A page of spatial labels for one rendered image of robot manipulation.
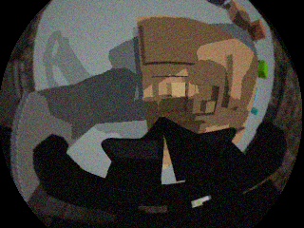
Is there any purple block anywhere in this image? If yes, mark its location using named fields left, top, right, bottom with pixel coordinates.
left=206, top=0, right=225, bottom=5

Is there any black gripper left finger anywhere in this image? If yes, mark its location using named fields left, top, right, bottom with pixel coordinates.
left=102, top=118, right=164, bottom=178

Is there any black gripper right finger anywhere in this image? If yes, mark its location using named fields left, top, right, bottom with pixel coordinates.
left=162, top=117, right=237, bottom=182

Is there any small teal block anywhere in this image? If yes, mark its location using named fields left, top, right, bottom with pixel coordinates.
left=250, top=107, right=258, bottom=115

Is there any tan wooden puzzle board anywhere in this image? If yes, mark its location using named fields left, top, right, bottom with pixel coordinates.
left=137, top=15, right=258, bottom=144

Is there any orange cube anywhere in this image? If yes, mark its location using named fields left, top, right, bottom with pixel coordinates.
left=247, top=19, right=266, bottom=41

